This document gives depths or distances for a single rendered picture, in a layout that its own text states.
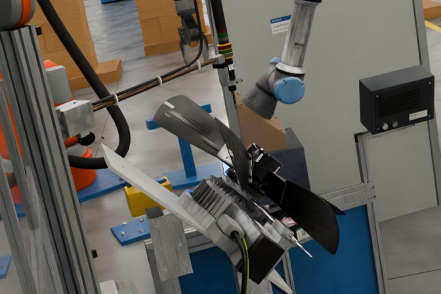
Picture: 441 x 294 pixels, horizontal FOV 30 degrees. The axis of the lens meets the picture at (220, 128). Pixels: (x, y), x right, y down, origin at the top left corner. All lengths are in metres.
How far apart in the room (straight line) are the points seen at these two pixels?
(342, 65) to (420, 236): 1.05
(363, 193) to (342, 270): 0.32
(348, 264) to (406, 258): 1.25
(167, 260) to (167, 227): 0.10
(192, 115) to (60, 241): 0.66
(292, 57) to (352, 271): 0.87
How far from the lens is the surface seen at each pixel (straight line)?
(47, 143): 2.07
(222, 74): 2.53
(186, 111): 2.58
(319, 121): 4.65
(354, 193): 3.19
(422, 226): 4.87
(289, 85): 3.15
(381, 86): 3.09
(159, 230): 2.45
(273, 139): 3.28
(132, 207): 2.94
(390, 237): 4.77
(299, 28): 3.13
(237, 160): 2.27
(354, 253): 3.30
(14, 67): 2.04
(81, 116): 2.12
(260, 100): 3.30
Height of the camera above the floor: 2.02
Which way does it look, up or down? 16 degrees down
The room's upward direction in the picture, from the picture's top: 11 degrees counter-clockwise
